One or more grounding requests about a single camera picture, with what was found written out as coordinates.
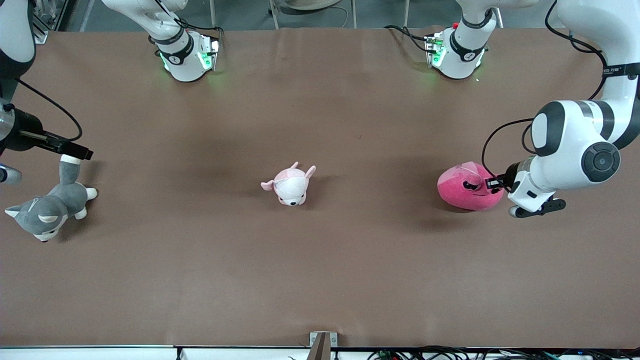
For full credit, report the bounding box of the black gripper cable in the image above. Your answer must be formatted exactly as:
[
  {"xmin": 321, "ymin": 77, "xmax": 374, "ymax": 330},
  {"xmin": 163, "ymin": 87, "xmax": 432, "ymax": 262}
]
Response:
[
  {"xmin": 15, "ymin": 77, "xmax": 83, "ymax": 142},
  {"xmin": 481, "ymin": 0, "xmax": 608, "ymax": 177}
]

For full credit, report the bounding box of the pale pink pig plush toy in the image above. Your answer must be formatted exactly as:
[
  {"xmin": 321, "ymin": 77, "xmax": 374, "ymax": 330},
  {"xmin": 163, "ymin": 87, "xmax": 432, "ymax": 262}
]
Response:
[{"xmin": 260, "ymin": 161, "xmax": 317, "ymax": 207}]

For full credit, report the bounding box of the black left arm base cable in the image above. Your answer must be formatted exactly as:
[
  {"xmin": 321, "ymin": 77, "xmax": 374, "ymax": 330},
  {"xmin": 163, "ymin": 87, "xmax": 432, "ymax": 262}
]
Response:
[{"xmin": 384, "ymin": 24, "xmax": 432, "ymax": 53}]

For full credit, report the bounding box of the black arm base cable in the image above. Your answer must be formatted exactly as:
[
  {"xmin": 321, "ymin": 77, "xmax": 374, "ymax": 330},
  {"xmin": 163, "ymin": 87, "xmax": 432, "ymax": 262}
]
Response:
[
  {"xmin": 156, "ymin": 0, "xmax": 224, "ymax": 48},
  {"xmin": 384, "ymin": 24, "xmax": 432, "ymax": 53}
]

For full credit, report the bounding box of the grey white husky plush toy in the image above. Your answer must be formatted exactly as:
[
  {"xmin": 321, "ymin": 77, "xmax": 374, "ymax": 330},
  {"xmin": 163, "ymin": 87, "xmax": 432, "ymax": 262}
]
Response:
[{"xmin": 5, "ymin": 155, "xmax": 98, "ymax": 243}]

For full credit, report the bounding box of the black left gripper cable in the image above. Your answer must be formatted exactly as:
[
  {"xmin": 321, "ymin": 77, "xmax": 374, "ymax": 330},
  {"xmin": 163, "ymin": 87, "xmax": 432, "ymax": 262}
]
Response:
[{"xmin": 481, "ymin": 0, "xmax": 608, "ymax": 177}]

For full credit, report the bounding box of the tangled black cable bundle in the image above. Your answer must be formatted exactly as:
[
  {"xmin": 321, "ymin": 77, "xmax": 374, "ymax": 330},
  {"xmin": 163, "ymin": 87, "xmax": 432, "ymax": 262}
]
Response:
[{"xmin": 367, "ymin": 345, "xmax": 640, "ymax": 360}]

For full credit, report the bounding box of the white table edge rail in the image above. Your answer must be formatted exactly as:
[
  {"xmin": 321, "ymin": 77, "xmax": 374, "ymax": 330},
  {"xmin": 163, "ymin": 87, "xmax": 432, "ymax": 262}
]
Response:
[{"xmin": 0, "ymin": 345, "xmax": 311, "ymax": 360}]

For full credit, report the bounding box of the aluminium frame post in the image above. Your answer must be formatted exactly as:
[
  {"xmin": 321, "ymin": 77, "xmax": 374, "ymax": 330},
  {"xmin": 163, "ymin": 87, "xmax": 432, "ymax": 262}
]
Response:
[{"xmin": 30, "ymin": 10, "xmax": 49, "ymax": 45}]

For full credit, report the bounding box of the hot pink round plush toy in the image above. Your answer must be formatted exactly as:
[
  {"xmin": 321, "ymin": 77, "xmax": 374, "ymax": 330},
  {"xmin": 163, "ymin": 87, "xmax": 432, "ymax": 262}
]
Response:
[{"xmin": 437, "ymin": 161, "xmax": 506, "ymax": 212}]

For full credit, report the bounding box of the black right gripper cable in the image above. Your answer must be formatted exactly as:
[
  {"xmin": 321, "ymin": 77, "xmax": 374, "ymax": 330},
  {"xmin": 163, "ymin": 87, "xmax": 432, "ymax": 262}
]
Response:
[{"xmin": 15, "ymin": 77, "xmax": 83, "ymax": 142}]

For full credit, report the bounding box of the black right arm base cable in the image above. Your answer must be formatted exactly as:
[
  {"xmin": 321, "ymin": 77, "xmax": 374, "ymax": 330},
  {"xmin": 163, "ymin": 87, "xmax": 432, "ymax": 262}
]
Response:
[{"xmin": 156, "ymin": 0, "xmax": 224, "ymax": 48}]

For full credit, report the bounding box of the office chair base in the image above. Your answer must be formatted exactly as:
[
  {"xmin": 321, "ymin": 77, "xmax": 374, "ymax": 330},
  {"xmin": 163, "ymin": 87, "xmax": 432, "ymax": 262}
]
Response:
[{"xmin": 267, "ymin": 0, "xmax": 358, "ymax": 29}]

